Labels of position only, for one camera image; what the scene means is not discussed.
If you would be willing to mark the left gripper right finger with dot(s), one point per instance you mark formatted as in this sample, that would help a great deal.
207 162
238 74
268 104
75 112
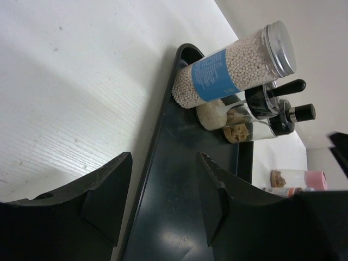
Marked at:
244 222

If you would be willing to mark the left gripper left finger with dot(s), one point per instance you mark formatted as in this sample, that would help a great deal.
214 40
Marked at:
78 221

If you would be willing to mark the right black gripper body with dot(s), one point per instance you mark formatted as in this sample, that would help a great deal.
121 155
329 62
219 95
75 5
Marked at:
339 149

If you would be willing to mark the red label white lid jar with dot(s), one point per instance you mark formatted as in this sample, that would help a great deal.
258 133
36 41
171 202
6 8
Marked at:
287 192

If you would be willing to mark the pink cap spice bottle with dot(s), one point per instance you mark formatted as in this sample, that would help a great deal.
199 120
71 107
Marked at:
284 178

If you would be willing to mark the black knob spice bottle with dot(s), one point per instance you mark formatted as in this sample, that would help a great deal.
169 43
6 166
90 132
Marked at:
279 125

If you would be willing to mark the black cap spice bottle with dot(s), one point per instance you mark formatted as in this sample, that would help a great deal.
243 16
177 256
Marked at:
259 103

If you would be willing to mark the blue label bead jar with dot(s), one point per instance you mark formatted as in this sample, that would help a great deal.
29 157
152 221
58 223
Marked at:
263 57

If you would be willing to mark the black plastic tray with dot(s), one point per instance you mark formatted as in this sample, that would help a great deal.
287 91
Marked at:
166 220

